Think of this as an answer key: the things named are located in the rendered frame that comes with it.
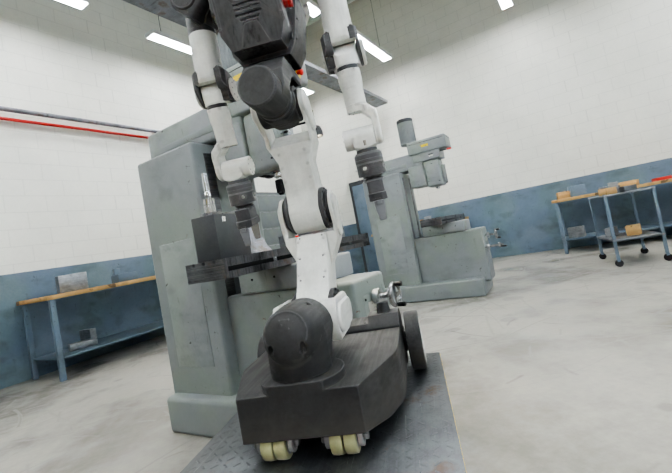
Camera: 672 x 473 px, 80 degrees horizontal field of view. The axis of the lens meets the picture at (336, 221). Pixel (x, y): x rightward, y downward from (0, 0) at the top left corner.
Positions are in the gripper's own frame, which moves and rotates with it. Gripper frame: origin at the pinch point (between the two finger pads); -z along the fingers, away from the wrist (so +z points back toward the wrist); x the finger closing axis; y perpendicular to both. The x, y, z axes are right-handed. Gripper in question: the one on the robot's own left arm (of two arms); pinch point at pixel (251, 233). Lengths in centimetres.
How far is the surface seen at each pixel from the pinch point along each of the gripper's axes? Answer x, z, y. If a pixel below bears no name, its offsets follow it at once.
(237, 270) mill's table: 15.7, -15.9, 15.7
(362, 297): 37, -44, -29
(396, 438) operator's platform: -48, -48, -40
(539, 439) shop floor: 10, -102, -87
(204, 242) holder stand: 20.2, -2.7, 28.3
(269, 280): 50, -32, 16
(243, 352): 54, -69, 42
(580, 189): 556, -121, -350
